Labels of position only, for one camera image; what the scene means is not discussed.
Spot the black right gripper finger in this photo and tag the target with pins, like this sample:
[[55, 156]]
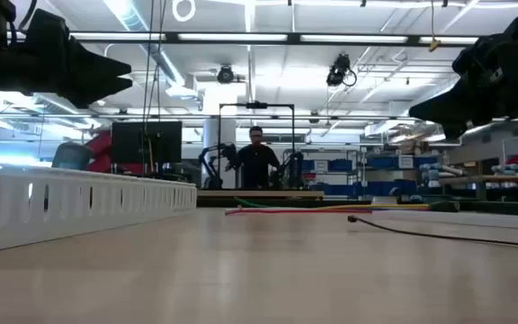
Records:
[[443, 108], [461, 128]]

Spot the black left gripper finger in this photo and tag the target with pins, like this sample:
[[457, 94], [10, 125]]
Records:
[[101, 63], [97, 90]]

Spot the white duct cover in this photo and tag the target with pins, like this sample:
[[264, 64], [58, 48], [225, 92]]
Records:
[[488, 219]]

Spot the black zip tie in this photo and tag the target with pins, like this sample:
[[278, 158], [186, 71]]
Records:
[[352, 219]]

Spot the white LED light strip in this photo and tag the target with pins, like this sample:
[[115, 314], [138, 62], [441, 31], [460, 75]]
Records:
[[232, 37], [452, 40], [117, 36], [353, 38]]

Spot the red machine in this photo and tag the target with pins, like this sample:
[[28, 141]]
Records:
[[99, 144]]

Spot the wooden workbench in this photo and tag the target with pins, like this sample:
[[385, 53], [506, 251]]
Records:
[[488, 179]]

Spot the teal office chair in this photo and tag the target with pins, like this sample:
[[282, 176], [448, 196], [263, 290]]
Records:
[[72, 156]]

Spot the black monitor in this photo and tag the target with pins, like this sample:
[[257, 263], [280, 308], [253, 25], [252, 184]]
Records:
[[146, 141]]

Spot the shelf with blue bins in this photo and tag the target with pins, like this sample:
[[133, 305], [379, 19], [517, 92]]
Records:
[[376, 186]]

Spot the person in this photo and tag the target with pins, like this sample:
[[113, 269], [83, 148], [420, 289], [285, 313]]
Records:
[[256, 162]]

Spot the wooden workstation table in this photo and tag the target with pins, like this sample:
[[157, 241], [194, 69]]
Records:
[[259, 194]]

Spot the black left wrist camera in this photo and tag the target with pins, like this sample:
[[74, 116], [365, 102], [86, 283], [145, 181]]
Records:
[[52, 27]]

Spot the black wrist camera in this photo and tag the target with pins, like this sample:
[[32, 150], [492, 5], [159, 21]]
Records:
[[52, 27], [479, 54]]

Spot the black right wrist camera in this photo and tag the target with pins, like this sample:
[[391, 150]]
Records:
[[479, 54]]

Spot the thin black workstation frame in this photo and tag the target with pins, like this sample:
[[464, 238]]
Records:
[[256, 105]]

